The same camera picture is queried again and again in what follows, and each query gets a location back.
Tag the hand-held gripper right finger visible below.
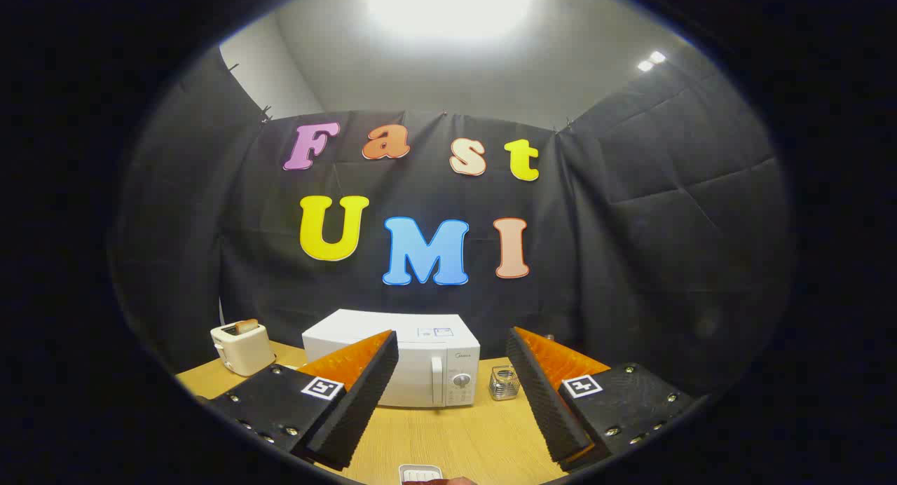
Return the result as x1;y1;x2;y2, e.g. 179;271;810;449
506;326;698;472

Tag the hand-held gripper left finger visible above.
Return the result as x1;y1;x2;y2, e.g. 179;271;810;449
203;329;400;472

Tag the white toaster oven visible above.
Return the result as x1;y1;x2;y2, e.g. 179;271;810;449
302;309;481;409

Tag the cream toaster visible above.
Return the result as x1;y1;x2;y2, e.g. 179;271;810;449
210;320;277;378

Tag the small white ribbed dish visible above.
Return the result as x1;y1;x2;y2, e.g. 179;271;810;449
399;464;444;485

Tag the large ceiling lamp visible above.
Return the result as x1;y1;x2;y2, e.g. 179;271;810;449
368;0;537;41

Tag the metal wire basket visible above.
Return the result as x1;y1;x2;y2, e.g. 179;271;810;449
488;364;521;402

